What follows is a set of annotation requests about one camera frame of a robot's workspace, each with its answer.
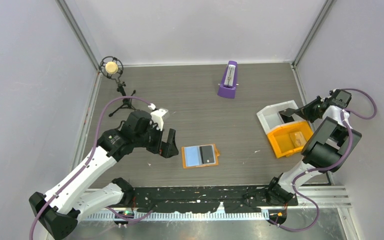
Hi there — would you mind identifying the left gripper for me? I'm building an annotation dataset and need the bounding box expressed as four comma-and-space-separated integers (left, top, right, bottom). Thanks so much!
133, 121, 178, 158

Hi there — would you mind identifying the orange leather card holder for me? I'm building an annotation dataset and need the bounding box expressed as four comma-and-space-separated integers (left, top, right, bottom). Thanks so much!
181, 143, 220, 169

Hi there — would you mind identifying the black card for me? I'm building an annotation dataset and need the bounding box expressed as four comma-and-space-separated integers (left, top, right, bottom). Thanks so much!
199, 145, 216, 165

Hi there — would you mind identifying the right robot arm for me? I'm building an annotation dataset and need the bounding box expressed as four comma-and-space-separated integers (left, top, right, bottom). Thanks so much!
243, 88, 362, 206

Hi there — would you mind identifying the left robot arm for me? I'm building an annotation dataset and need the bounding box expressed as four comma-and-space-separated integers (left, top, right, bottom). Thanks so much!
29, 108, 179, 240

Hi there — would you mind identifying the white plastic bin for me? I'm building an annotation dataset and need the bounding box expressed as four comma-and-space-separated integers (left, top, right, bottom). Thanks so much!
256, 100, 304, 135

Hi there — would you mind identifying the orange plastic bin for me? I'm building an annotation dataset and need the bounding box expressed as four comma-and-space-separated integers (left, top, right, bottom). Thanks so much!
267, 121, 313, 158

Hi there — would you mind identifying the tan block in orange bin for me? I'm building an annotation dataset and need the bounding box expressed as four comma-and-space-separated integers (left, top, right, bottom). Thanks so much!
289, 131, 307, 148

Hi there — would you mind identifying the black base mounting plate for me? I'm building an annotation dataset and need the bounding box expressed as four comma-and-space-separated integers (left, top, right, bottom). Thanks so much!
100, 185, 299, 215

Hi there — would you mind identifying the purple metronome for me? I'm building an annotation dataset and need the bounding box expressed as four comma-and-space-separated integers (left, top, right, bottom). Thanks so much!
217, 60, 238, 99

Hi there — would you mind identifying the microphone on black tripod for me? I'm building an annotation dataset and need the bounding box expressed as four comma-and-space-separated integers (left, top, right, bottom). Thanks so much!
98, 56, 136, 117

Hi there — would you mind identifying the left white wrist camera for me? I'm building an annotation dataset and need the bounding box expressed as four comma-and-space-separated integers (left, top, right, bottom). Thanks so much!
148, 103, 170, 131

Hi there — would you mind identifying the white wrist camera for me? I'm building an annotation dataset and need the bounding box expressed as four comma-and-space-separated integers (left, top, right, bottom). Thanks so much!
327, 89, 352, 109
148, 103, 170, 131

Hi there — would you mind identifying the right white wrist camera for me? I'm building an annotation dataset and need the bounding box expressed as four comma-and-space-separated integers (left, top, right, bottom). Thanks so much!
327, 89, 352, 109

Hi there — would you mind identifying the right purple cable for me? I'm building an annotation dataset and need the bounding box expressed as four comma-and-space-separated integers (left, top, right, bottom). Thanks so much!
268, 88, 378, 233

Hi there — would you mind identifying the purple cable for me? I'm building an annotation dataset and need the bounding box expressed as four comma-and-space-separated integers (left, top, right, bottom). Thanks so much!
268, 88, 378, 233
28, 96, 158, 240

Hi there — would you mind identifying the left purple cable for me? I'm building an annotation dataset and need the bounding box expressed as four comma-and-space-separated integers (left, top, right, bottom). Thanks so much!
28, 96, 158, 240

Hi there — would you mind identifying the aluminium frame rail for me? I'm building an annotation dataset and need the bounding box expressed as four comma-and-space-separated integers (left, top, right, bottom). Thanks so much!
298, 185, 352, 208

